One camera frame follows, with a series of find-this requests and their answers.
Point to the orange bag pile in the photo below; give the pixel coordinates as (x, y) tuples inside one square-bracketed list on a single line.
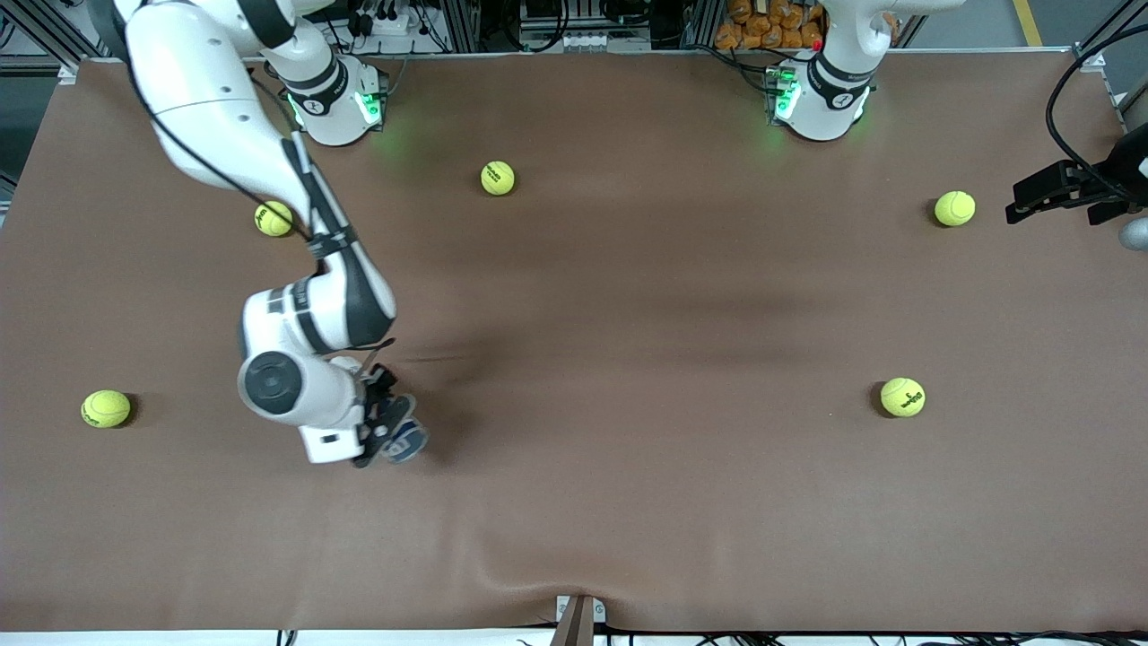
[(762, 36)]

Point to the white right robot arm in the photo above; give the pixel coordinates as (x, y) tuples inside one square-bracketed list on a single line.
[(206, 99)]

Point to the white power strip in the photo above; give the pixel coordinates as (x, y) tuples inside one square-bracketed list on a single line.
[(390, 25), (587, 41)]

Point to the aluminium frame post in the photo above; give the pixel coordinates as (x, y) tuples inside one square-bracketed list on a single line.
[(464, 27)]

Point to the brown table mat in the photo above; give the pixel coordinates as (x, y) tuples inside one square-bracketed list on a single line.
[(628, 493)]

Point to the silver corner bracket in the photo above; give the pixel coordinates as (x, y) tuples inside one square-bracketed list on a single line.
[(68, 74), (1091, 61)]

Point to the white blue tennis ball can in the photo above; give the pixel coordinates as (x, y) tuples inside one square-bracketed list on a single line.
[(408, 444)]

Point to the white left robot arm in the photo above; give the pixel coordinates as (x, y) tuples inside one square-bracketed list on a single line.
[(830, 108)]

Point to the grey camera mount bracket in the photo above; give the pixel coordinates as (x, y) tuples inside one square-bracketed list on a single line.
[(578, 624)]

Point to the yellow tennis ball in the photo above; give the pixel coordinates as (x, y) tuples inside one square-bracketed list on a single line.
[(954, 208), (498, 178), (902, 397), (106, 408), (269, 220)]

